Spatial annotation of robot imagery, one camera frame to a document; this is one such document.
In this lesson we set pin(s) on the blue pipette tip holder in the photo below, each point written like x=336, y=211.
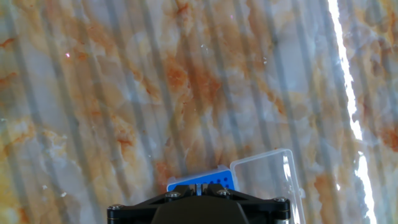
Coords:
x=214, y=180

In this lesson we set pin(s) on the clear plastic holder lid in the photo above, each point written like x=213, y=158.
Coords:
x=267, y=177

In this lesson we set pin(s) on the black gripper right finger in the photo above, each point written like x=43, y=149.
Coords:
x=214, y=189

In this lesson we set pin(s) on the orange marble pattern mat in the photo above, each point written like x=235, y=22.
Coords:
x=124, y=93

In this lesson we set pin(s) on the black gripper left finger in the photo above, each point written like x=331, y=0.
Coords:
x=183, y=189

